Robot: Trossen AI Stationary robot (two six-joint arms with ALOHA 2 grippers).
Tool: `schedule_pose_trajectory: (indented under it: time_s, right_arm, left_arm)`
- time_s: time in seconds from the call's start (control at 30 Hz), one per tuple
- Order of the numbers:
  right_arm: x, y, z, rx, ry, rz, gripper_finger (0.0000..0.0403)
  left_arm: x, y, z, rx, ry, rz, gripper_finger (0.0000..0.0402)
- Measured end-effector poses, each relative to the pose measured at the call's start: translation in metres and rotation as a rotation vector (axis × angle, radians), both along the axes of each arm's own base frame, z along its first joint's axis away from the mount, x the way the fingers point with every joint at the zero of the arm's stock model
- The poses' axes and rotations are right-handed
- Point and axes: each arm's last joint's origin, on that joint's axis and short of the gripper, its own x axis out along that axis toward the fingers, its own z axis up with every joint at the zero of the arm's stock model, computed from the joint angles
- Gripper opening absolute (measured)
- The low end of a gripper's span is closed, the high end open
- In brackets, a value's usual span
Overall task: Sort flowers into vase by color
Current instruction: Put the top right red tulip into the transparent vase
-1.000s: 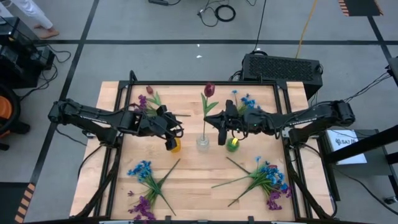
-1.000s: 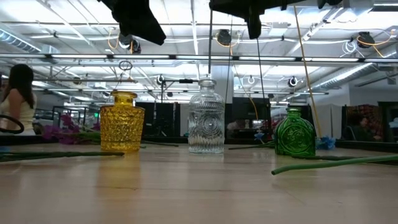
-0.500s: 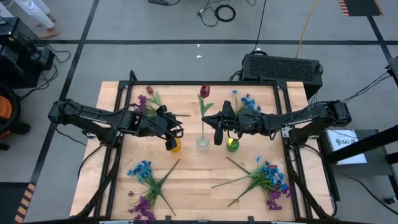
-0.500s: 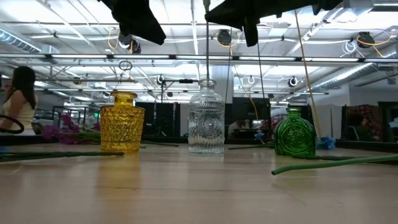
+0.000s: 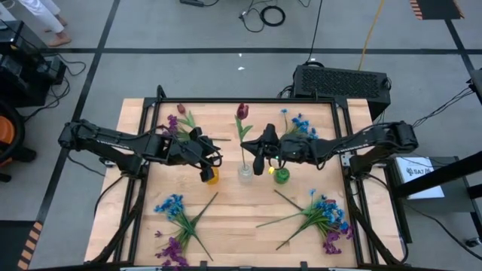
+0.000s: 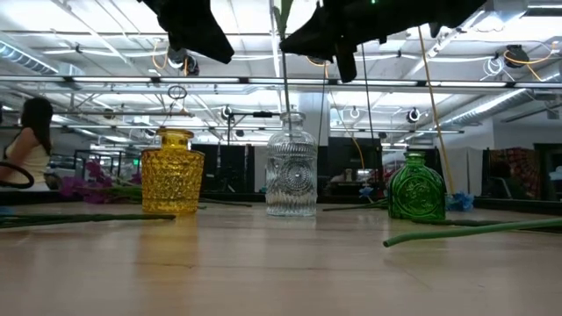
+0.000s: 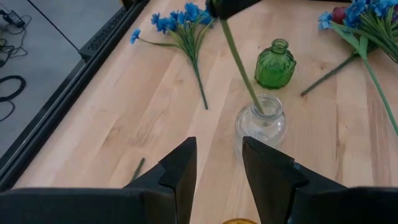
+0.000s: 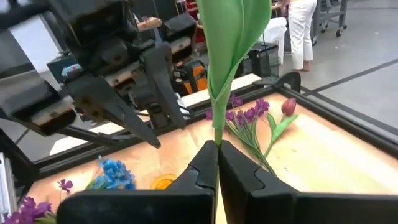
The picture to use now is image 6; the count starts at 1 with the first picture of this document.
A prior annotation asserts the person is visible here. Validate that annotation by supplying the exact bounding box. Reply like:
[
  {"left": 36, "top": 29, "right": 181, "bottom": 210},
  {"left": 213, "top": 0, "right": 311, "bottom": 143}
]
[{"left": 0, "top": 96, "right": 54, "bottom": 192}]

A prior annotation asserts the black ceiling cable reel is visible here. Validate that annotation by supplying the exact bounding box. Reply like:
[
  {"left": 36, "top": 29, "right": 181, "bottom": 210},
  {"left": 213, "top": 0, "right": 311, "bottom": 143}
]
[
  {"left": 166, "top": 46, "right": 201, "bottom": 76},
  {"left": 503, "top": 43, "right": 530, "bottom": 69}
]

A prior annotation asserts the yellow glass vase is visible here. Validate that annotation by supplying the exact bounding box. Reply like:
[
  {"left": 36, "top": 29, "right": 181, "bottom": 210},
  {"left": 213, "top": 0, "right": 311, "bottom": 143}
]
[{"left": 140, "top": 126, "right": 205, "bottom": 216}]

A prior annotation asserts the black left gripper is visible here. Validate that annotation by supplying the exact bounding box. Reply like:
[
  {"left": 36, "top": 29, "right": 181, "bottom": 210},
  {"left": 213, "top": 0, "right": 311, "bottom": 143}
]
[{"left": 139, "top": 0, "right": 235, "bottom": 65}]

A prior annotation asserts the white partition panel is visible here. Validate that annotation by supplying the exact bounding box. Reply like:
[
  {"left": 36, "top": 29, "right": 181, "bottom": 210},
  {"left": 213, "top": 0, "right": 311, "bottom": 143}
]
[{"left": 447, "top": 147, "right": 484, "bottom": 198}]

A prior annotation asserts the red patterned hanging cloth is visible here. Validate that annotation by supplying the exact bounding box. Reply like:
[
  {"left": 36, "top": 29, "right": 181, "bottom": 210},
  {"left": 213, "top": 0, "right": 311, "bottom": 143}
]
[{"left": 488, "top": 147, "right": 542, "bottom": 199}]

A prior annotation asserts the dark red artificial tulip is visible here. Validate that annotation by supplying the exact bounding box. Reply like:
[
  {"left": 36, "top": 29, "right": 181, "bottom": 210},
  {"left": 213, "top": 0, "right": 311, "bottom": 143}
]
[
  {"left": 382, "top": 218, "right": 562, "bottom": 248},
  {"left": 270, "top": 0, "right": 294, "bottom": 146}
]

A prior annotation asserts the black hanging cable loop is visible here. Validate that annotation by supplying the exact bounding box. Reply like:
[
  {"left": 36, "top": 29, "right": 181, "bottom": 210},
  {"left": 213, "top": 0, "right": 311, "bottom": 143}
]
[{"left": 166, "top": 84, "right": 189, "bottom": 101}]

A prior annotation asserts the silver ventilation duct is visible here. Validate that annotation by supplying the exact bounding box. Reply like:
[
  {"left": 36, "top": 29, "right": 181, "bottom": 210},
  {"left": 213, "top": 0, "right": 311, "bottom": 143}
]
[
  {"left": 438, "top": 87, "right": 562, "bottom": 131},
  {"left": 0, "top": 41, "right": 61, "bottom": 75}
]

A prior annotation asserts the black partition panel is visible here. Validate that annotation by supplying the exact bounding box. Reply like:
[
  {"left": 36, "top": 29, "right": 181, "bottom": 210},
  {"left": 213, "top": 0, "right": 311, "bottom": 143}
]
[
  {"left": 191, "top": 143, "right": 256, "bottom": 194},
  {"left": 316, "top": 137, "right": 384, "bottom": 197}
]

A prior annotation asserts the black chair armrest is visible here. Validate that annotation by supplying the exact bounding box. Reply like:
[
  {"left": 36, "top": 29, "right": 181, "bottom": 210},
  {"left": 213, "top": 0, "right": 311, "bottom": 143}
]
[{"left": 0, "top": 161, "right": 35, "bottom": 190}]

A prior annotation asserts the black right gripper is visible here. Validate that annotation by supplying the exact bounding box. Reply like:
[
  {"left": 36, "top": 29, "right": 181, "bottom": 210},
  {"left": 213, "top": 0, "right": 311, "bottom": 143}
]
[{"left": 280, "top": 0, "right": 396, "bottom": 84}]

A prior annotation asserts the black-framed glass enclosure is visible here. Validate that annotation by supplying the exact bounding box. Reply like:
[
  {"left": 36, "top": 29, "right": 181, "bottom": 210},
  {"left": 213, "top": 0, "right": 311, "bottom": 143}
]
[{"left": 73, "top": 148, "right": 142, "bottom": 190}]

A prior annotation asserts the green glass vase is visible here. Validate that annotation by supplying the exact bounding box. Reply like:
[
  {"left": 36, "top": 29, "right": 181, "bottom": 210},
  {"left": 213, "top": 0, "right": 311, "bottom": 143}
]
[{"left": 386, "top": 150, "right": 447, "bottom": 221}]

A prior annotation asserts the yellow hanging cord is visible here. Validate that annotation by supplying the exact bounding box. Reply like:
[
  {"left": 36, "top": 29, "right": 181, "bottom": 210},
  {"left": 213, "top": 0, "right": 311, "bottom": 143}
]
[{"left": 415, "top": 25, "right": 456, "bottom": 195}]

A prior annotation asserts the clear glass vase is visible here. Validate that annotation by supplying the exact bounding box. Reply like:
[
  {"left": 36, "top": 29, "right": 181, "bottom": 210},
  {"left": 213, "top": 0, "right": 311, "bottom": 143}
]
[{"left": 264, "top": 111, "right": 319, "bottom": 218}]

